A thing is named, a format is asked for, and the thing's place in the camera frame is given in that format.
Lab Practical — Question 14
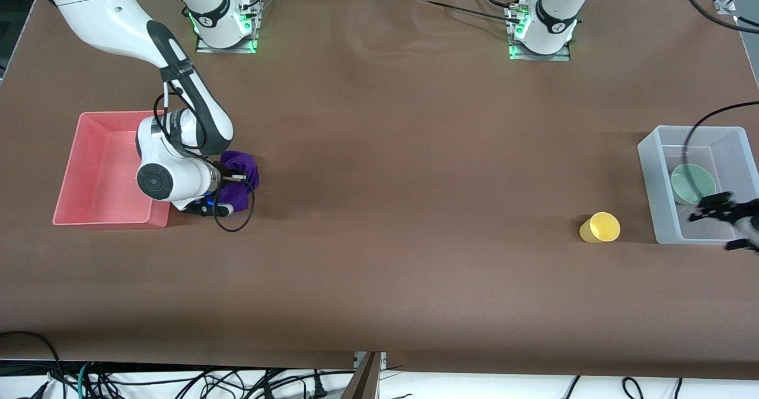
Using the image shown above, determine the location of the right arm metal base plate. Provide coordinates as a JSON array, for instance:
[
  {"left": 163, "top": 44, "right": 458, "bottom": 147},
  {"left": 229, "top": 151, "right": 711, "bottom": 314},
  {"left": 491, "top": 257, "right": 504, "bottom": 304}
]
[{"left": 195, "top": 0, "right": 260, "bottom": 55}]

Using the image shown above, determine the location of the long black table cable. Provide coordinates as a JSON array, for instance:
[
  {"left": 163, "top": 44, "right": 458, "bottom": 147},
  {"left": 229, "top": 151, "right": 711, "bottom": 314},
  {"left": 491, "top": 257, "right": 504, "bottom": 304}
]
[{"left": 403, "top": 0, "right": 522, "bottom": 24}]

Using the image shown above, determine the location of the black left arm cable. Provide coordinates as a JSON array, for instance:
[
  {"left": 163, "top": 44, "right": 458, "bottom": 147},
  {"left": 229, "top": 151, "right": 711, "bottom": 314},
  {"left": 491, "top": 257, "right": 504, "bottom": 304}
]
[{"left": 681, "top": 0, "right": 759, "bottom": 202}]

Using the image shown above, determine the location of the teal floor cable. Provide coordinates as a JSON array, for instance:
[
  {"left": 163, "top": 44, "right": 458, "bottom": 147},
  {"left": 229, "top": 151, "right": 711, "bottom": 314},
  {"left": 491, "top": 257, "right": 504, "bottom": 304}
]
[{"left": 76, "top": 362, "right": 94, "bottom": 399}]

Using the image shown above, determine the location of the purple cloth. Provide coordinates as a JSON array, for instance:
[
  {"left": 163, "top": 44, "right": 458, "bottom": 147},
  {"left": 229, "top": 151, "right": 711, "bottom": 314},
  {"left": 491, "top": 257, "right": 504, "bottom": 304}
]
[{"left": 216, "top": 150, "right": 260, "bottom": 215}]

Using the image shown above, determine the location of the small metal bracket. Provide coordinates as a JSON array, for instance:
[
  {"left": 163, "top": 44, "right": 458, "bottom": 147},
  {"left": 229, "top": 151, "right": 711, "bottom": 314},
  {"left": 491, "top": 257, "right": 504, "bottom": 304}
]
[{"left": 353, "top": 352, "right": 388, "bottom": 371}]

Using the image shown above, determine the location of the pink plastic bin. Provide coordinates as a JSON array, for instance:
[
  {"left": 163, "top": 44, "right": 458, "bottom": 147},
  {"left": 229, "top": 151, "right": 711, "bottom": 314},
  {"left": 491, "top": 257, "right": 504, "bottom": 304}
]
[{"left": 52, "top": 111, "right": 173, "bottom": 229}]

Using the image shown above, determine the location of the yellow plastic cup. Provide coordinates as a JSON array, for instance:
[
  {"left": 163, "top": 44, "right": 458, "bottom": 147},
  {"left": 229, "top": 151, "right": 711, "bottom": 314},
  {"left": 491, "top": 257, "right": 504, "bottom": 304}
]
[{"left": 579, "top": 212, "right": 621, "bottom": 244}]

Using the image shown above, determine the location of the translucent plastic bin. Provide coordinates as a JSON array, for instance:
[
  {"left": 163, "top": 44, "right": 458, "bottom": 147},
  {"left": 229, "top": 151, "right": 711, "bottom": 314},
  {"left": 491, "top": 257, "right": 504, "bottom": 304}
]
[{"left": 637, "top": 125, "right": 759, "bottom": 247}]

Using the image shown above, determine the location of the black floor cable loop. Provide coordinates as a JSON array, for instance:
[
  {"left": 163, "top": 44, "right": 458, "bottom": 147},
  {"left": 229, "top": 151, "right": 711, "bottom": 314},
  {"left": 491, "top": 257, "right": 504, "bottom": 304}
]
[{"left": 0, "top": 330, "right": 67, "bottom": 399}]

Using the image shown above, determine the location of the wooden post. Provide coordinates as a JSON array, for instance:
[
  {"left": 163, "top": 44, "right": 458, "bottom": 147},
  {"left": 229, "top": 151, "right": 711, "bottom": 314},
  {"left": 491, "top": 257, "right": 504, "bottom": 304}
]
[{"left": 343, "top": 352, "right": 382, "bottom": 399}]

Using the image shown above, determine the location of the mint green bowl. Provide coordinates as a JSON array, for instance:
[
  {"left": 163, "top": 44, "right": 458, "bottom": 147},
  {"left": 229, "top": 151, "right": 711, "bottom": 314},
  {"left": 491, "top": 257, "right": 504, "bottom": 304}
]
[{"left": 671, "top": 164, "right": 717, "bottom": 205}]

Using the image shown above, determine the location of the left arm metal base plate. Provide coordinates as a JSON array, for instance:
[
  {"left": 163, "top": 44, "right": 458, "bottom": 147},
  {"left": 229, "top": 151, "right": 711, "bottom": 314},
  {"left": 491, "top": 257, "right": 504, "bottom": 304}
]
[{"left": 506, "top": 7, "right": 573, "bottom": 62}]

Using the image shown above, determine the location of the brown table cover sheet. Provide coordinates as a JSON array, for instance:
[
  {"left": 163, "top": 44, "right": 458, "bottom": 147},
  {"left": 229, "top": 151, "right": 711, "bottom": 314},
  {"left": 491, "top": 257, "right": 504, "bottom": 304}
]
[{"left": 0, "top": 0, "right": 759, "bottom": 381}]

